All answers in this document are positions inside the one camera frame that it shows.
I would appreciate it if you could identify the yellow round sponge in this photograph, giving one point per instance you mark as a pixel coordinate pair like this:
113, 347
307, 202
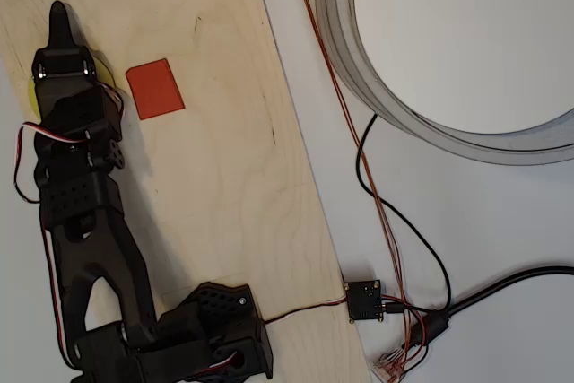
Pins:
32, 98

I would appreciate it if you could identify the small black circuit board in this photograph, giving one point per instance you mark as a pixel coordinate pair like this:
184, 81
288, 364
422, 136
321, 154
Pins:
363, 301

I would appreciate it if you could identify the red square block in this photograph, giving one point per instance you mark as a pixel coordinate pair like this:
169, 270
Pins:
154, 89

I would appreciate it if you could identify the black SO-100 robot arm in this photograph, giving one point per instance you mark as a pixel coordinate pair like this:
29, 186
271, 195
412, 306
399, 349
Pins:
89, 239

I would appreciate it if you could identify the plywood board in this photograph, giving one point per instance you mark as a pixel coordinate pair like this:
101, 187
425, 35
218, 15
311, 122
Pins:
202, 176

